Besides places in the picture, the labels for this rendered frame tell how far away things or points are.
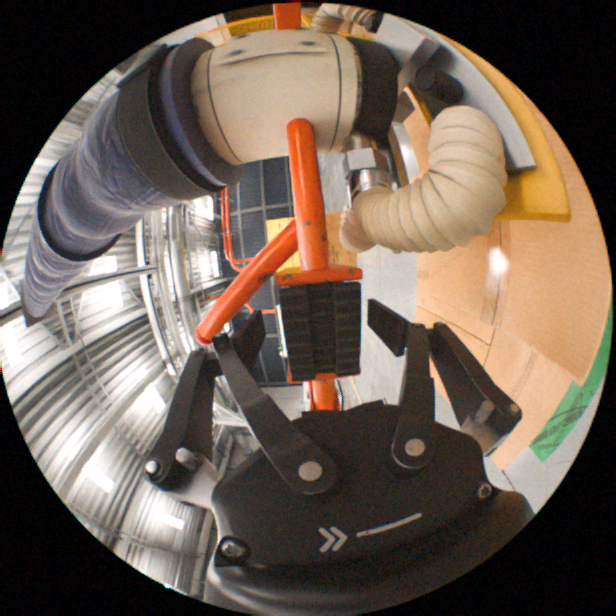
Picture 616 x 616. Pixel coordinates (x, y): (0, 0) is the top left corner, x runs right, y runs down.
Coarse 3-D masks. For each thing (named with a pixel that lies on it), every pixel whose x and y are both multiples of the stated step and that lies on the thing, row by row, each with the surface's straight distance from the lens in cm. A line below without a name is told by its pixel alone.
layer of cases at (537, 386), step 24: (432, 312) 108; (456, 312) 94; (480, 336) 86; (504, 336) 79; (480, 360) 88; (504, 360) 81; (528, 360) 76; (504, 384) 83; (528, 384) 79; (552, 384) 76; (528, 408) 82; (552, 408) 79; (528, 432) 85; (504, 456) 95
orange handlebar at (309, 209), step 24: (288, 24) 24; (288, 144) 16; (312, 144) 15; (312, 168) 14; (312, 192) 13; (312, 216) 12; (312, 240) 12; (312, 264) 12; (312, 384) 17; (312, 408) 18; (336, 408) 19
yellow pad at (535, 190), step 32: (448, 64) 20; (480, 64) 18; (416, 96) 22; (448, 96) 16; (480, 96) 16; (512, 96) 16; (512, 128) 14; (512, 160) 13; (544, 160) 13; (512, 192) 13; (544, 192) 13
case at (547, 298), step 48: (576, 192) 31; (480, 240) 36; (528, 240) 31; (576, 240) 30; (432, 288) 45; (480, 288) 36; (528, 288) 31; (576, 288) 30; (528, 336) 32; (576, 336) 30
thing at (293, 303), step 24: (336, 264) 17; (288, 288) 11; (312, 288) 11; (336, 288) 11; (360, 288) 11; (288, 312) 11; (312, 312) 12; (336, 312) 11; (360, 312) 11; (288, 336) 11; (312, 336) 12; (336, 336) 12; (360, 336) 12; (288, 360) 12; (312, 360) 12; (336, 360) 13
